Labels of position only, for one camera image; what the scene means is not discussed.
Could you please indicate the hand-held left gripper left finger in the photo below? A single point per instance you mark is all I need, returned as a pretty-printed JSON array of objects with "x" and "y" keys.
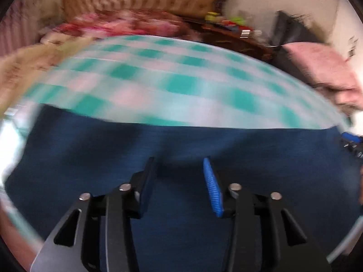
[{"x": 145, "y": 195}]

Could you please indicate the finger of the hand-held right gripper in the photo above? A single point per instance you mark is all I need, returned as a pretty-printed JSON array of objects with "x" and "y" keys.
[{"x": 351, "y": 140}]

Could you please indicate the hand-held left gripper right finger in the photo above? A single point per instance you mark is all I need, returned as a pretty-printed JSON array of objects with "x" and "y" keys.
[{"x": 213, "y": 188}]

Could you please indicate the blue pants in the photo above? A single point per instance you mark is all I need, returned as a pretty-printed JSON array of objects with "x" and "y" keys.
[{"x": 181, "y": 143}]

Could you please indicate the small pink pillow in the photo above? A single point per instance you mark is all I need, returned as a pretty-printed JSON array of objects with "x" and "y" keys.
[{"x": 346, "y": 96}]

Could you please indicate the large pink pillow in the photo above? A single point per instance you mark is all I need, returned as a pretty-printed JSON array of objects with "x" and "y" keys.
[{"x": 320, "y": 62}]

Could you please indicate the green white checkered bedsheet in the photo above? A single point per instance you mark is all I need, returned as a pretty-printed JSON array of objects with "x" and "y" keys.
[{"x": 175, "y": 85}]

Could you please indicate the black leather chair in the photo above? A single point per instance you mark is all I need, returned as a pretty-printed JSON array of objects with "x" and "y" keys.
[{"x": 292, "y": 31}]

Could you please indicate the dark wooden nightstand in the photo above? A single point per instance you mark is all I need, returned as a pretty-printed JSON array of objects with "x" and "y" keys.
[{"x": 235, "y": 41}]

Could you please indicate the green lidded container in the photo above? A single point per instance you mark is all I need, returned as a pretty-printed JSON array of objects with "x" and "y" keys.
[{"x": 237, "y": 19}]

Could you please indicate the beige fuzzy blanket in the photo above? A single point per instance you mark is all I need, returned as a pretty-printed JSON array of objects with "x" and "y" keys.
[{"x": 31, "y": 68}]

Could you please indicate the yellow jar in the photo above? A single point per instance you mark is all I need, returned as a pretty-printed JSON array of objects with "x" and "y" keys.
[{"x": 212, "y": 16}]

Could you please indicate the red floral blanket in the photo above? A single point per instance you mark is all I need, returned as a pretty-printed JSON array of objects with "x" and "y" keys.
[{"x": 124, "y": 24}]

